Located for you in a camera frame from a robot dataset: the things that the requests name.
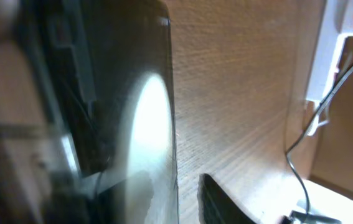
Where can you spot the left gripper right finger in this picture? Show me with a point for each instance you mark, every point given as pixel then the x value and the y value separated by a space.
pixel 215 206

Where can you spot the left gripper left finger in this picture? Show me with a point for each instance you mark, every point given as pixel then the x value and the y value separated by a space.
pixel 70 45

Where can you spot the black smartphone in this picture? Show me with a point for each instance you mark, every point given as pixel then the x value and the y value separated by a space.
pixel 140 184

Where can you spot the white power strip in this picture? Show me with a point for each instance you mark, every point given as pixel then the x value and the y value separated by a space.
pixel 336 26

